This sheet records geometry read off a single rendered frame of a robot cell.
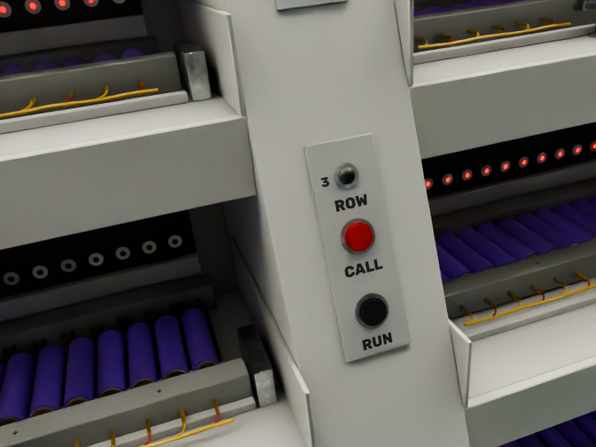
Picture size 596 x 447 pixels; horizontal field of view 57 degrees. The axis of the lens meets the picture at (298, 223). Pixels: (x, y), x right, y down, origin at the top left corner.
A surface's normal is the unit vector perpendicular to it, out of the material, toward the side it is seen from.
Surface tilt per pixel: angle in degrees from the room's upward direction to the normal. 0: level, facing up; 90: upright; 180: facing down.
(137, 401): 21
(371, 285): 90
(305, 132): 90
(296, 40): 90
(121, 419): 111
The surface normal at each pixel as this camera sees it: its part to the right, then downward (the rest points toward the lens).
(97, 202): 0.31, 0.40
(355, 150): 0.26, 0.07
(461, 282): -0.09, -0.89
